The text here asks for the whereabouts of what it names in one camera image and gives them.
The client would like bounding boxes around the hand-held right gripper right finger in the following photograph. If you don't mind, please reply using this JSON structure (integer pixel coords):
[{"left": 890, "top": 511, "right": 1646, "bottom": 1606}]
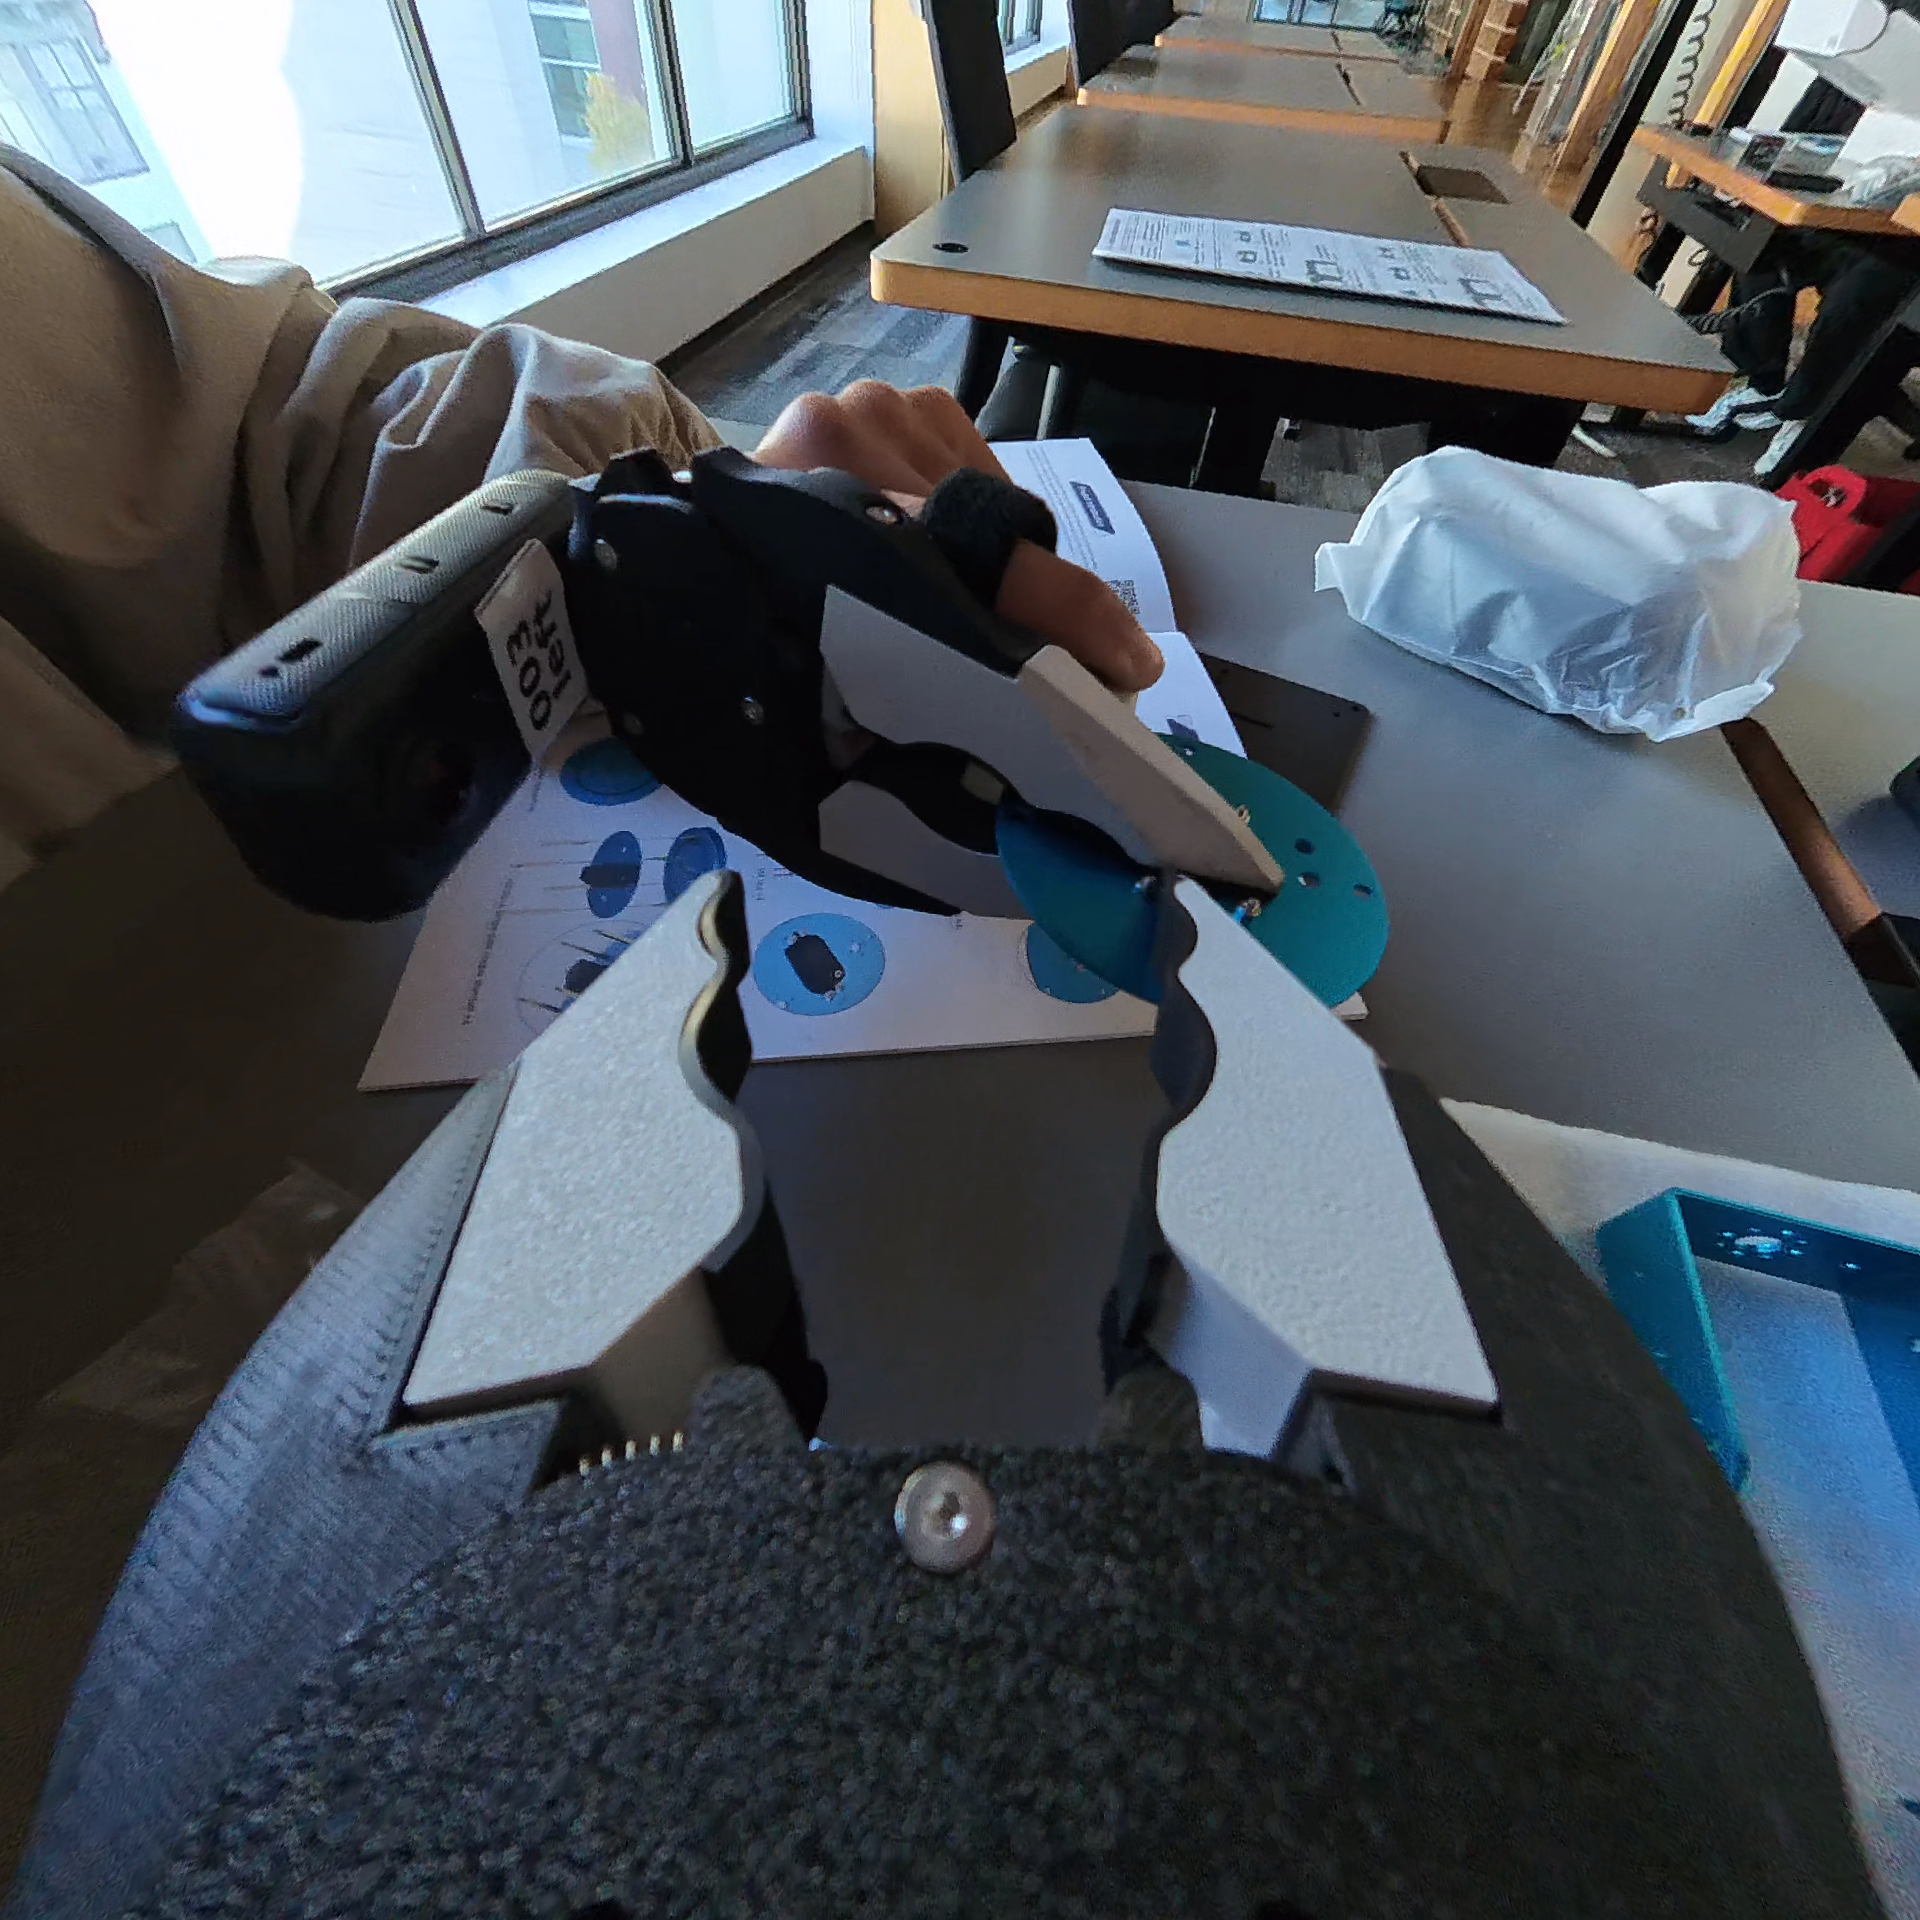
[{"left": 1102, "top": 879, "right": 1503, "bottom": 1471}]

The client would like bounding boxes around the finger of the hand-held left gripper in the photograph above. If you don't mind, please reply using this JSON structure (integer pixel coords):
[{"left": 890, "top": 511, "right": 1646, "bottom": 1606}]
[
  {"left": 819, "top": 585, "right": 1288, "bottom": 896},
  {"left": 817, "top": 776, "right": 1009, "bottom": 918}
]

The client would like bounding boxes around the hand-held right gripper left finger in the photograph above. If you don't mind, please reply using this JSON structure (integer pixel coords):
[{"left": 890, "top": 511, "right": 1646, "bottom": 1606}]
[{"left": 403, "top": 871, "right": 828, "bottom": 1471}]

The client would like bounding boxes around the person's left forearm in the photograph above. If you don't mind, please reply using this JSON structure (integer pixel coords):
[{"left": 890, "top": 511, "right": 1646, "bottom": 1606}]
[{"left": 0, "top": 142, "right": 726, "bottom": 904}]

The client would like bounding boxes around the grey desk with wooden edge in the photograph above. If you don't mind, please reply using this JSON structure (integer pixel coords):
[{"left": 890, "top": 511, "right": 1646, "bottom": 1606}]
[{"left": 872, "top": 104, "right": 1739, "bottom": 416}]

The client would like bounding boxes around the person's left hand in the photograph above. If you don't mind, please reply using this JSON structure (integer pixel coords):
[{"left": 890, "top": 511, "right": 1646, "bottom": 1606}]
[{"left": 748, "top": 377, "right": 1168, "bottom": 696}]

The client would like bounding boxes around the white instruction sheet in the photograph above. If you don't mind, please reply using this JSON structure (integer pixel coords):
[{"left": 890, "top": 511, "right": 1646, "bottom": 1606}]
[{"left": 359, "top": 434, "right": 1370, "bottom": 1092}]

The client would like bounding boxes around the black square plate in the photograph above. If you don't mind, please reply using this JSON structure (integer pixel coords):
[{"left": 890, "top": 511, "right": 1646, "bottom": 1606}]
[{"left": 1178, "top": 650, "right": 1376, "bottom": 816}]

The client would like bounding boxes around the printed paper sheet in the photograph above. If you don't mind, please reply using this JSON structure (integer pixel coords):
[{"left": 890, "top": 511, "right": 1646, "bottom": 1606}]
[{"left": 1091, "top": 207, "right": 1569, "bottom": 327}]

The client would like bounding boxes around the white plastic bag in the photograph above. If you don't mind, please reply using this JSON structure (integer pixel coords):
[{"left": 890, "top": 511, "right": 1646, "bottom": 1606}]
[{"left": 1315, "top": 444, "right": 1806, "bottom": 746}]

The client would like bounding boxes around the window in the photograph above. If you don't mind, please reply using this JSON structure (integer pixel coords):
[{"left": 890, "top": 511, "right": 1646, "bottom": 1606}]
[{"left": 0, "top": 0, "right": 825, "bottom": 296}]

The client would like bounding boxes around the black chair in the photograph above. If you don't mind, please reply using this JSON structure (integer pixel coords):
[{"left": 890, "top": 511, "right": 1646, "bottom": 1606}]
[{"left": 919, "top": 0, "right": 1024, "bottom": 186}]

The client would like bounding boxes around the red bag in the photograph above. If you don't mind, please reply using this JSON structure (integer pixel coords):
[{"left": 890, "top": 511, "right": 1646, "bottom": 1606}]
[{"left": 1774, "top": 464, "right": 1920, "bottom": 590}]

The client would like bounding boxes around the large blue metal bracket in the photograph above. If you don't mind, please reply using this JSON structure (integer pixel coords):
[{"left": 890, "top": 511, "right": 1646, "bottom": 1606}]
[{"left": 1594, "top": 1188, "right": 1920, "bottom": 1502}]

